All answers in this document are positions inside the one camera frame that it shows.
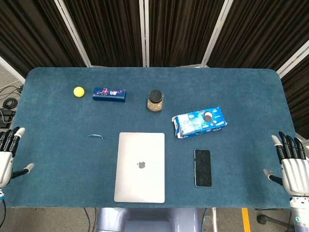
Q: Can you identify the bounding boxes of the blue cookie box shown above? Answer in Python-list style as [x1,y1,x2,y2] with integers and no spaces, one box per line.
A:
[171,106,228,140]

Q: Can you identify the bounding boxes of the dark blue rectangular box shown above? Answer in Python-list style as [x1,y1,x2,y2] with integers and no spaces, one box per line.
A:
[92,87,126,103]

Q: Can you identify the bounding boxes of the black floor power box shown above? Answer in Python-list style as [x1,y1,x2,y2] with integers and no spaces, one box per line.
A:
[0,108,16,129]

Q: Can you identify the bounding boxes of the white table leg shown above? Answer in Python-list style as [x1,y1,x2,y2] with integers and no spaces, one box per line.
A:
[211,207,218,232]

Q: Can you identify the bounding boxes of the black smartphone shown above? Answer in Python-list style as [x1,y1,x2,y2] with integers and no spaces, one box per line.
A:
[194,149,212,188]

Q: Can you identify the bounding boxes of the blue table mat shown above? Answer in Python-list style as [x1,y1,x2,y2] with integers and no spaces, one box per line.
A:
[4,67,298,209]

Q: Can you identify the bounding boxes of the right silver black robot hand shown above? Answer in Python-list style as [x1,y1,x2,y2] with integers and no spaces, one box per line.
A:
[263,131,309,196]

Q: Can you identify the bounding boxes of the black office chair base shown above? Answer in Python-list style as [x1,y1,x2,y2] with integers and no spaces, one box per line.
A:
[255,207,293,228]

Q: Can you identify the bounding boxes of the lavender robot torso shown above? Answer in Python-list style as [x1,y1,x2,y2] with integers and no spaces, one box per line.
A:
[96,207,201,232]

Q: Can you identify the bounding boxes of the dark folding screen panel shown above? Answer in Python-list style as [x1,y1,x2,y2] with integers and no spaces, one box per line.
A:
[0,0,91,85]
[201,0,309,71]
[276,40,309,140]
[54,0,150,68]
[139,0,232,68]

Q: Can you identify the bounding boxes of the black coiled floor cable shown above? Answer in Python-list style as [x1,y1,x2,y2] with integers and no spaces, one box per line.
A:
[2,97,19,110]

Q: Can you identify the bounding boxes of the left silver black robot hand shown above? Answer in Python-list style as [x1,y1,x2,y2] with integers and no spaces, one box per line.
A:
[0,127,35,189]

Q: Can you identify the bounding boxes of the glass jar with black lid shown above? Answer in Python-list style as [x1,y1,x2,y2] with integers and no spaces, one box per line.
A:
[147,89,164,112]

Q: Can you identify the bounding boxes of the silver laptop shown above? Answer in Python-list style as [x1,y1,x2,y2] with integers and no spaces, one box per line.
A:
[113,132,166,203]

